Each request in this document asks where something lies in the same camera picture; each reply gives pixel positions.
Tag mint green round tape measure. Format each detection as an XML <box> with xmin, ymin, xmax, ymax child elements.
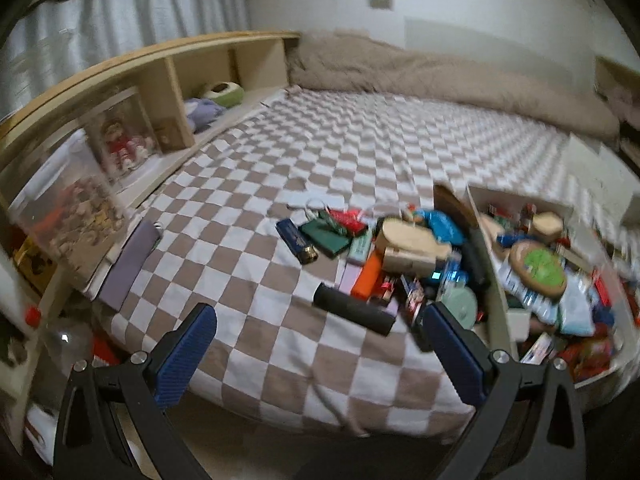
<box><xmin>439</xmin><ymin>286</ymin><xmax>478</xmax><ymax>330</ymax></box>

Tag white cardboard clutter tray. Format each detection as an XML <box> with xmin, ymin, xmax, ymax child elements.
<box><xmin>466</xmin><ymin>185</ymin><xmax>639</xmax><ymax>405</ymax></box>

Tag checkered brown white bedsheet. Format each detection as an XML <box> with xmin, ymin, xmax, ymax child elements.
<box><xmin>101</xmin><ymin>90</ymin><xmax>639</xmax><ymax>437</ymax></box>

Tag black cylinder case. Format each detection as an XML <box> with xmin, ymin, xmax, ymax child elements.
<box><xmin>312</xmin><ymin>284</ymin><xmax>395</xmax><ymax>337</ymax></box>

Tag round cork green coaster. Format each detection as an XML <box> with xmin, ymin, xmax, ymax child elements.
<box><xmin>509</xmin><ymin>240</ymin><xmax>567</xmax><ymax>300</ymax></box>

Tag purple notebook on bed edge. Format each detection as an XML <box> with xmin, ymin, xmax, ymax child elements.
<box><xmin>98</xmin><ymin>220</ymin><xmax>162</xmax><ymax>312</ymax></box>

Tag orange rectangular lighter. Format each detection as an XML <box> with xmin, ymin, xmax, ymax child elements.
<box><xmin>350</xmin><ymin>250</ymin><xmax>383</xmax><ymax>301</ymax></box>

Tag large round wooden block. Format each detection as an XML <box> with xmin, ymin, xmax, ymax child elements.
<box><xmin>375</xmin><ymin>218</ymin><xmax>452</xmax><ymax>276</ymax></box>

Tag blue plastic packet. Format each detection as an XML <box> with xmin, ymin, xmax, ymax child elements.
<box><xmin>413</xmin><ymin>209</ymin><xmax>465</xmax><ymax>246</ymax></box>

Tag lilac flat pouch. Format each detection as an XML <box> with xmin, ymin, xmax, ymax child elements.
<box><xmin>337</xmin><ymin>263</ymin><xmax>362</xmax><ymax>295</ymax></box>

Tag oval wooden box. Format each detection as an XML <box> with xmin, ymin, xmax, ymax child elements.
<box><xmin>528</xmin><ymin>211</ymin><xmax>564</xmax><ymax>245</ymax></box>

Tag navy blue lighter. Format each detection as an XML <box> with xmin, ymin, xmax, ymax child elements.
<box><xmin>276</xmin><ymin>219</ymin><xmax>318</xmax><ymax>264</ymax></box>

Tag dark green flat case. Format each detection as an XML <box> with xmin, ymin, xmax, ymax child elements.
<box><xmin>299</xmin><ymin>219</ymin><xmax>352</xmax><ymax>258</ymax></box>

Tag clear display box figurines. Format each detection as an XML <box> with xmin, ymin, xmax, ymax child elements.
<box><xmin>9</xmin><ymin>129</ymin><xmax>128</xmax><ymax>288</ymax></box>

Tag framed doll picture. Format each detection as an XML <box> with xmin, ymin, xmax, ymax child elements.
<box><xmin>79</xmin><ymin>86</ymin><xmax>160</xmax><ymax>191</ymax></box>

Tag purple plush toy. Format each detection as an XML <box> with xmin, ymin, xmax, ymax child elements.
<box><xmin>183</xmin><ymin>98</ymin><xmax>226</xmax><ymax>132</ymax></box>

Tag wooden headboard shelf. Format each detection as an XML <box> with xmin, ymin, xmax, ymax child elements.
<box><xmin>1</xmin><ymin>30</ymin><xmax>299</xmax><ymax>208</ymax></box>

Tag green white plush toy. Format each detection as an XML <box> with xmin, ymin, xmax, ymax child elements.
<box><xmin>201</xmin><ymin>81</ymin><xmax>245</xmax><ymax>108</ymax></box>

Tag beige quilted duvet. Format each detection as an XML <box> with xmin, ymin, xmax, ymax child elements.
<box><xmin>286</xmin><ymin>32</ymin><xmax>620</xmax><ymax>145</ymax></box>

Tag grey window curtain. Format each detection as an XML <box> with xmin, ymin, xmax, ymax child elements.
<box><xmin>1</xmin><ymin>0</ymin><xmax>250</xmax><ymax>118</ymax></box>

